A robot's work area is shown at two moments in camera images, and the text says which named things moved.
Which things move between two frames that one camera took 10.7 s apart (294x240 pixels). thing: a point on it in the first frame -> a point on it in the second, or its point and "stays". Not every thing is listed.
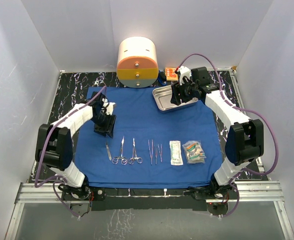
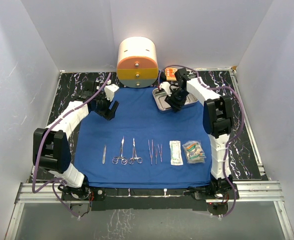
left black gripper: [107, 129] -> [104, 113]
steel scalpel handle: [108, 151] -> [104, 156]
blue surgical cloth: [181, 148] stays
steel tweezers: [155, 154] stays
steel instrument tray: [162, 95] stays
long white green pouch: [175, 153] stays
